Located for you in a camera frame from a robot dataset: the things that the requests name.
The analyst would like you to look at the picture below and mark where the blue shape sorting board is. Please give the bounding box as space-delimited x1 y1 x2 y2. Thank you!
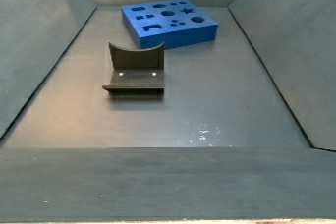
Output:
121 0 217 49

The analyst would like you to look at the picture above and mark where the black curved holder stand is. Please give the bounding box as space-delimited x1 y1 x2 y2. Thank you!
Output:
102 44 164 92

